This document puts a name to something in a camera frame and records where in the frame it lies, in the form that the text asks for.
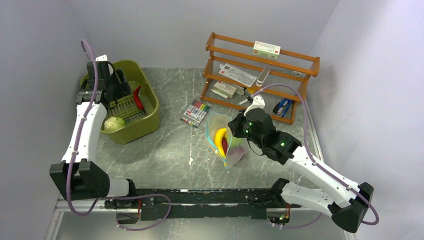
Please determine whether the pale green cabbage toy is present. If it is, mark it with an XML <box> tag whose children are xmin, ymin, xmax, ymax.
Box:
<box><xmin>103</xmin><ymin>116</ymin><xmax>127</xmax><ymax>132</ymax></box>

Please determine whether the white green box on shelf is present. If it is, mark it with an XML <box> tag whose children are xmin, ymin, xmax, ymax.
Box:
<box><xmin>252</xmin><ymin>41</ymin><xmax>281</xmax><ymax>60</ymax></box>

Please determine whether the green lime toy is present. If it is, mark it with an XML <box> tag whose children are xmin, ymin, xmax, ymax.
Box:
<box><xmin>230</xmin><ymin>137</ymin><xmax>244</xmax><ymax>148</ymax></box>

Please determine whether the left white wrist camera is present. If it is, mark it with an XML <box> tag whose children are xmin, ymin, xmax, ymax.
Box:
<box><xmin>95</xmin><ymin>54</ymin><xmax>109</xmax><ymax>62</ymax></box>

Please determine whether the flat white packaged item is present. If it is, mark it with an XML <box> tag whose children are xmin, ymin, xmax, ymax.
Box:
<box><xmin>218</xmin><ymin>63</ymin><xmax>257</xmax><ymax>88</ymax></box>

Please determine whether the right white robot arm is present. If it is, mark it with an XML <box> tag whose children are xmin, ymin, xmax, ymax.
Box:
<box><xmin>227</xmin><ymin>108</ymin><xmax>374</xmax><ymax>233</ymax></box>

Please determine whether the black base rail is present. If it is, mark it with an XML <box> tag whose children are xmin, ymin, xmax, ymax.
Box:
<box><xmin>104</xmin><ymin>187</ymin><xmax>302</xmax><ymax>222</ymax></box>

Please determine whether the small white box lower shelf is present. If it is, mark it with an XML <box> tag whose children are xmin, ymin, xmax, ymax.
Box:
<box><xmin>211</xmin><ymin>81</ymin><xmax>237</xmax><ymax>99</ymax></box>

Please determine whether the red chili toy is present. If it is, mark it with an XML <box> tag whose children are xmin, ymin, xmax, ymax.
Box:
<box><xmin>133</xmin><ymin>85</ymin><xmax>145</xmax><ymax>111</ymax></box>

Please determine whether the blue stapler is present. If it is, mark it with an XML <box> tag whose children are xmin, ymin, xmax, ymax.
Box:
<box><xmin>272</xmin><ymin>98</ymin><xmax>293</xmax><ymax>118</ymax></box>

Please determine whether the olive green plastic basket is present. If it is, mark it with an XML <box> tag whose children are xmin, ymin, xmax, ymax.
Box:
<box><xmin>93</xmin><ymin>60</ymin><xmax>160</xmax><ymax>145</ymax></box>

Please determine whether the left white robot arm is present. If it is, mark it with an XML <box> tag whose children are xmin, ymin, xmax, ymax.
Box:
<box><xmin>49</xmin><ymin>60</ymin><xmax>139</xmax><ymax>208</ymax></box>

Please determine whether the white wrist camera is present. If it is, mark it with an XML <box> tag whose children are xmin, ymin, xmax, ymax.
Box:
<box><xmin>243</xmin><ymin>94</ymin><xmax>266</xmax><ymax>116</ymax></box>
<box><xmin>95</xmin><ymin>54</ymin><xmax>109</xmax><ymax>62</ymax></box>

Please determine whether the yellow banana toy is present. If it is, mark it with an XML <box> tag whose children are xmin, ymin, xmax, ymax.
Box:
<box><xmin>214</xmin><ymin>128</ymin><xmax>227</xmax><ymax>158</ymax></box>

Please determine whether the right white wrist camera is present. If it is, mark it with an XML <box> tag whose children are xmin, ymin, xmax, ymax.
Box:
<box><xmin>243</xmin><ymin>94</ymin><xmax>266</xmax><ymax>116</ymax></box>

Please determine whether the orange wooden shelf rack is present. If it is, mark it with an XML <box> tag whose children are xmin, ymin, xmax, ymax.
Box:
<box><xmin>200</xmin><ymin>32</ymin><xmax>320</xmax><ymax>125</ymax></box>

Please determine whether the pack of coloured markers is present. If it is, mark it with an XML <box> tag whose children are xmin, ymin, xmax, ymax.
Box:
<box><xmin>180</xmin><ymin>100</ymin><xmax>211</xmax><ymax>128</ymax></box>

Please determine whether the clear zip bag blue zipper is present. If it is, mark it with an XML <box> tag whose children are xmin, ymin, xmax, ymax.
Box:
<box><xmin>205</xmin><ymin>111</ymin><xmax>247</xmax><ymax>169</ymax></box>

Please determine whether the dark red sweet potato toy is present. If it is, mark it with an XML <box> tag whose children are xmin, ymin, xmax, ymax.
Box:
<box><xmin>221</xmin><ymin>137</ymin><xmax>228</xmax><ymax>156</ymax></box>

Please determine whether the purple onion toy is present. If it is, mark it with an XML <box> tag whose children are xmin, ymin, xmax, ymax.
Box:
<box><xmin>228</xmin><ymin>146</ymin><xmax>247</xmax><ymax>163</ymax></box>

